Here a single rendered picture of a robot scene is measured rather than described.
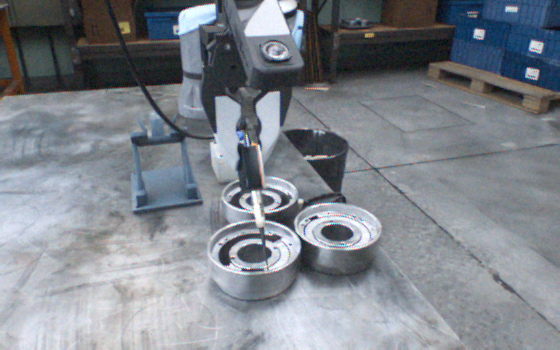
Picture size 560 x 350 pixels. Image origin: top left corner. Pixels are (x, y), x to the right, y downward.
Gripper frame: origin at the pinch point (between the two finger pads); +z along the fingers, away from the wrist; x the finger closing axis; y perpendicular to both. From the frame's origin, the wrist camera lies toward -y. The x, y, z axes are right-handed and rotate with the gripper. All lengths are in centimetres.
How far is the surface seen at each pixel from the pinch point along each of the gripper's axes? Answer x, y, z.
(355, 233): -12.3, -3.1, 10.1
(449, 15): -284, 353, 41
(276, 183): -6.8, 11.8, 9.8
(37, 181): 28.0, 30.0, 13.1
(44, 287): 23.4, 1.4, 13.0
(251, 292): 2.1, -8.3, 11.3
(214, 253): 4.8, -2.1, 10.1
